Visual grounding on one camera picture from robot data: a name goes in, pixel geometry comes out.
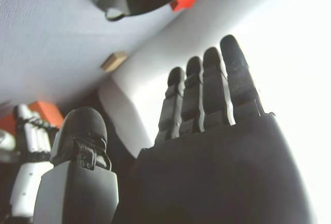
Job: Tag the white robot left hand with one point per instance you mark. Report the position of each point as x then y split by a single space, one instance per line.
219 169

